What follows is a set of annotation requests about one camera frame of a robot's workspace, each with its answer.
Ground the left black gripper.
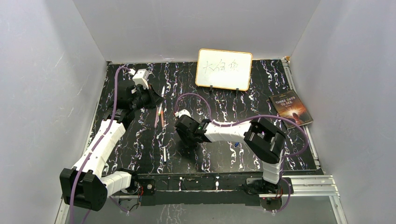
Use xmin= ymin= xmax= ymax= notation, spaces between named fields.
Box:
xmin=130 ymin=84 xmax=164 ymax=112

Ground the green white pen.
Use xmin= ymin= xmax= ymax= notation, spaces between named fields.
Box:
xmin=158 ymin=86 xmax=165 ymax=116

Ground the pink marker pen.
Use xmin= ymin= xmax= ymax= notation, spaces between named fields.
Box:
xmin=154 ymin=107 xmax=160 ymax=128

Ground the orange marker pen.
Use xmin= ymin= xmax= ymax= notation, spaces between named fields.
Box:
xmin=160 ymin=111 xmax=165 ymax=128

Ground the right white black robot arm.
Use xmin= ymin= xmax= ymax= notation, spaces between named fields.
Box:
xmin=175 ymin=114 xmax=286 ymax=194

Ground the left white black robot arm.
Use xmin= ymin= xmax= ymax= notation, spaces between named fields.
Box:
xmin=60 ymin=80 xmax=164 ymax=211

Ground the dark paperback book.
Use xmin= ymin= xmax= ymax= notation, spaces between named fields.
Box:
xmin=269 ymin=90 xmax=313 ymax=126

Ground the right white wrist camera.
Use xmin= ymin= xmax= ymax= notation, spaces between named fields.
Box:
xmin=174 ymin=109 xmax=191 ymax=119

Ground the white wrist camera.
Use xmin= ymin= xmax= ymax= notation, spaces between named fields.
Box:
xmin=132 ymin=69 xmax=149 ymax=90
xmin=174 ymin=109 xmax=191 ymax=119

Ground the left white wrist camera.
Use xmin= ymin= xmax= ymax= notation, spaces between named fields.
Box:
xmin=132 ymin=69 xmax=149 ymax=90

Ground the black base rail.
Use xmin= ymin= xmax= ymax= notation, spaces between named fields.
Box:
xmin=109 ymin=172 xmax=285 ymax=207

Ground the white board yellow frame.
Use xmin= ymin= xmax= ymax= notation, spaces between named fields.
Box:
xmin=195 ymin=49 xmax=253 ymax=91

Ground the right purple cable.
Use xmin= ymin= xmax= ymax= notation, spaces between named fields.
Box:
xmin=174 ymin=93 xmax=309 ymax=213

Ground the aluminium frame rail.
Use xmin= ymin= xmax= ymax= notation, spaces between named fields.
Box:
xmin=55 ymin=175 xmax=348 ymax=224

